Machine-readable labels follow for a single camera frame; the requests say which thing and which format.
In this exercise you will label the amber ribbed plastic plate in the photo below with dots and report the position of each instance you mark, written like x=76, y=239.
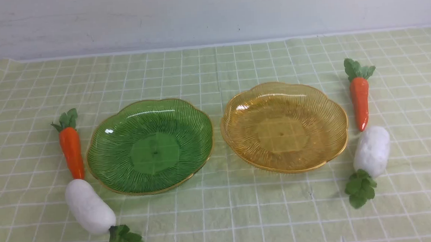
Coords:
x=285, y=128

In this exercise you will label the white toy radish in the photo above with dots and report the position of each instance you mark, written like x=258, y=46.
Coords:
x=94, y=215
x=370, y=161

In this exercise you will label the orange toy carrot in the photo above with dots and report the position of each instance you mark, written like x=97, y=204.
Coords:
x=358, y=76
x=70, y=143

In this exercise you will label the green checkered tablecloth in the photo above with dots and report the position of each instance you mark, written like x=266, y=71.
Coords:
x=228, y=200

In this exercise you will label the green ribbed plastic plate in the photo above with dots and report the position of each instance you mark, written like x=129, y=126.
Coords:
x=150, y=146

